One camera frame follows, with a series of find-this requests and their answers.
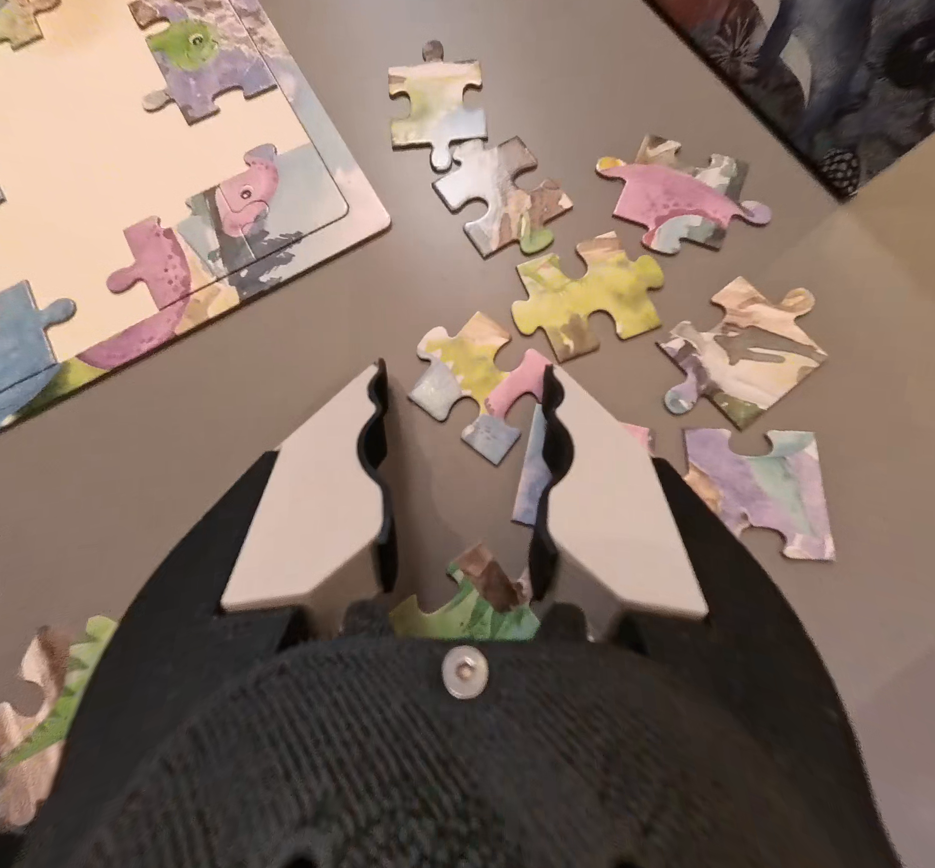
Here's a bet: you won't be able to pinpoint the teal dinosaur eye puzzle piece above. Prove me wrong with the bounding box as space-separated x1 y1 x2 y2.
0 0 63 51

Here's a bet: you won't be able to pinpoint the illustrated puzzle box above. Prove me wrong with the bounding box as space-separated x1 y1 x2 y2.
577 0 935 199

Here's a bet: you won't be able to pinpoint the plain blue corner puzzle piece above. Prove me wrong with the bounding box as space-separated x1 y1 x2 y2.
0 280 77 402

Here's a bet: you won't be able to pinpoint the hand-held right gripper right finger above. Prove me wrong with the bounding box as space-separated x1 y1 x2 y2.
527 364 710 639

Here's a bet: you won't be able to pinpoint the pink lavender puzzle piece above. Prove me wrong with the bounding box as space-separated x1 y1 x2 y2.
219 144 350 226

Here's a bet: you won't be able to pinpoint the grey blue puzzle piece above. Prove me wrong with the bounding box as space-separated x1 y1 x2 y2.
175 185 308 263

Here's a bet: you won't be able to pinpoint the purple green head puzzle piece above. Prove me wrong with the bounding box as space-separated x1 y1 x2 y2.
142 17 279 126

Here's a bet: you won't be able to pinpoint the yellow green pink puzzle piece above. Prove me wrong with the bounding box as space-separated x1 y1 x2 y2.
408 312 552 466

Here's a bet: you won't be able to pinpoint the scattered loose puzzle pieces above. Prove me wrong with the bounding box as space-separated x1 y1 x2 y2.
387 41 837 643

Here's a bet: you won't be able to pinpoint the dinosaur puzzle board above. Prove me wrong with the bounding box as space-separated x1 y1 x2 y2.
0 0 392 434

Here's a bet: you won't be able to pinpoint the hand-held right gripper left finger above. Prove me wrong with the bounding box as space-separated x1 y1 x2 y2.
221 360 399 635

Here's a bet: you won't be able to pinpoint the pink dinosaur puzzle piece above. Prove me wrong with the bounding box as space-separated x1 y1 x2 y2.
106 217 192 310

